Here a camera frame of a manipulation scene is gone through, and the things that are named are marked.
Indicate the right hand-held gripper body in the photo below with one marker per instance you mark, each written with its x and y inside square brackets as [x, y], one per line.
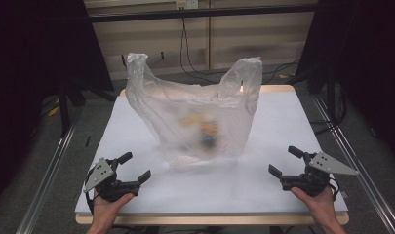
[310, 183]

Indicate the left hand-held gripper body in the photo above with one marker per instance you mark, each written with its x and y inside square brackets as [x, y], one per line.
[111, 188]

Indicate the translucent white plastic bag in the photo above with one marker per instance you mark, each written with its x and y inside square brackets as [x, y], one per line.
[172, 107]

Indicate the person's left hand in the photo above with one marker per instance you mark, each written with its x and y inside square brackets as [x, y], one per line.
[106, 209]

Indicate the person's right hand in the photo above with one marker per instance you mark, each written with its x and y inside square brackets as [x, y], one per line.
[319, 204]

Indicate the white table mat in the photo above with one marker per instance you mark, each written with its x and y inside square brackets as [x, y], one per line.
[211, 188]

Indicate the black stand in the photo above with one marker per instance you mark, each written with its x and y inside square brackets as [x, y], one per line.
[64, 107]
[330, 94]

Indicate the yellow packet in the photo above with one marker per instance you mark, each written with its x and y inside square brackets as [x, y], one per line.
[191, 120]

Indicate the dark bottle with orange label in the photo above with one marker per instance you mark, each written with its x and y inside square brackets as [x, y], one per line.
[208, 135]

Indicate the black curtain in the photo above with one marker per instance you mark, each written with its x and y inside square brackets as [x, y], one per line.
[29, 65]
[367, 58]

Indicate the black horizontal bar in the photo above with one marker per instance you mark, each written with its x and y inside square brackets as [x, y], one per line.
[201, 13]

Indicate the metal floor rail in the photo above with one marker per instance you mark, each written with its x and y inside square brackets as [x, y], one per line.
[48, 175]
[357, 162]

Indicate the white wall socket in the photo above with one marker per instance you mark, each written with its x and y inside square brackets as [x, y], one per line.
[187, 4]

